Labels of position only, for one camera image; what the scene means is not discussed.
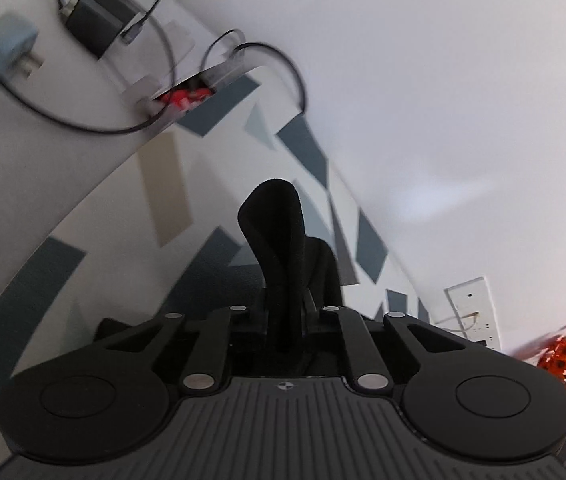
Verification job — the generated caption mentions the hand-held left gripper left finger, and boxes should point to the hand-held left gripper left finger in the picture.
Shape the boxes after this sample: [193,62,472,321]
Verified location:
[94,305,269,393]

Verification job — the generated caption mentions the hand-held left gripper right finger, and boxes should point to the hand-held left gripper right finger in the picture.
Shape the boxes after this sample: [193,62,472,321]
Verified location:
[304,304,471,393]

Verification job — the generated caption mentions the black pants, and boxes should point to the black pants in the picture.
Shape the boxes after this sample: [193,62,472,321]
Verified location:
[94,178,344,377]

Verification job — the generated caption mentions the geometric patterned table mat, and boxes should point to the geometric patterned table mat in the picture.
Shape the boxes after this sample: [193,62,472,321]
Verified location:
[0,10,434,463]

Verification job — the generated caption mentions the red packet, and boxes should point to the red packet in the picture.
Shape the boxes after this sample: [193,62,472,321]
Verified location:
[155,87,214,112]

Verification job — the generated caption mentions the orange flowers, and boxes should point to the orange flowers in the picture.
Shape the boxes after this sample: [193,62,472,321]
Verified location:
[535,327,566,391]

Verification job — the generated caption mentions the black power adapter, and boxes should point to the black power adapter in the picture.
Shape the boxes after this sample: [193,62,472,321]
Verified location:
[66,0,139,58]

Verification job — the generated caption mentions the blue-grey charger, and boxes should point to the blue-grey charger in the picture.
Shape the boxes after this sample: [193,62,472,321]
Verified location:
[0,12,43,78]

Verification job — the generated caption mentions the white wall socket panel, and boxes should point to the white wall socket panel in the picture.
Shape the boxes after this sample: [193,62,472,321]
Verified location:
[444,275,504,352]

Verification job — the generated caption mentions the black cable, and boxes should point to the black cable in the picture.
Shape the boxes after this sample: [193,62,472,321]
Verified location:
[199,30,310,112]
[0,0,176,135]

